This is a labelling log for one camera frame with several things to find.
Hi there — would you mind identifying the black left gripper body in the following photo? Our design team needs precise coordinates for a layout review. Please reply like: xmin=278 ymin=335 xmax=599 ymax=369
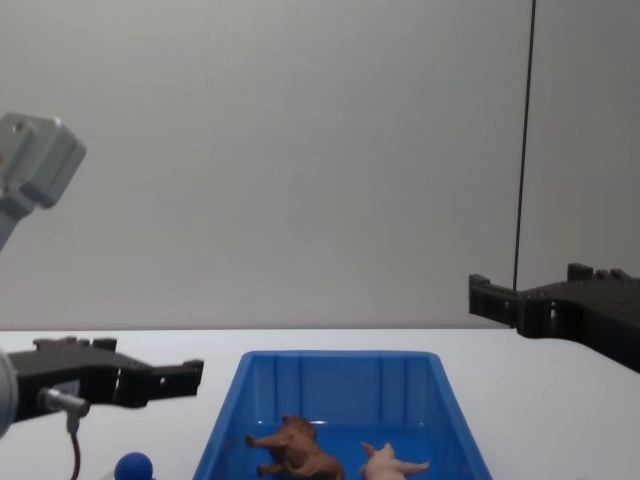
xmin=7 ymin=337 xmax=132 ymax=422

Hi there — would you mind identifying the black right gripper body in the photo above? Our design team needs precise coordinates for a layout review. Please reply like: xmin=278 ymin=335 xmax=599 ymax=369
xmin=548 ymin=262 xmax=640 ymax=375

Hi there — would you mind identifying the small blue ball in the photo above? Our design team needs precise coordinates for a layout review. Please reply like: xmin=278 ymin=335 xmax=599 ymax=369
xmin=114 ymin=451 xmax=155 ymax=480

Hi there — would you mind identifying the brown toy animal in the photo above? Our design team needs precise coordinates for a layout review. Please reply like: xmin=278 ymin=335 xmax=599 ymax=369
xmin=244 ymin=415 xmax=346 ymax=480

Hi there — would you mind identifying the blue plastic bin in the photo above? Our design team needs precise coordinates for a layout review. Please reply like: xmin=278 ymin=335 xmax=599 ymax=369
xmin=192 ymin=350 xmax=494 ymax=480

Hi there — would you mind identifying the pink toy pig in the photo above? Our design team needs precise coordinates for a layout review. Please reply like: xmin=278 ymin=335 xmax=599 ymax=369
xmin=358 ymin=441 xmax=431 ymax=480

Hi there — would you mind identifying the thin cable with silver plug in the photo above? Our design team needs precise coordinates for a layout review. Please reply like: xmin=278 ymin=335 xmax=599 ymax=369
xmin=36 ymin=386 xmax=93 ymax=480

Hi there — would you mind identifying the thin black hanging cable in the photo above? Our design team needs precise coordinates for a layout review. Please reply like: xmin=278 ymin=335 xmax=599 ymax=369
xmin=513 ymin=0 xmax=538 ymax=292

